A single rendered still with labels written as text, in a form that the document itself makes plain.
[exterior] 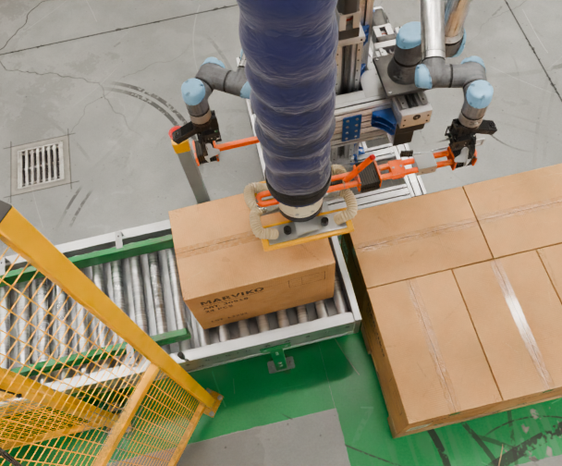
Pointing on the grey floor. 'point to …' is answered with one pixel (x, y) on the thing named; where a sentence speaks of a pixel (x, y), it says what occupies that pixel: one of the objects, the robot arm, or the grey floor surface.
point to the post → (191, 170)
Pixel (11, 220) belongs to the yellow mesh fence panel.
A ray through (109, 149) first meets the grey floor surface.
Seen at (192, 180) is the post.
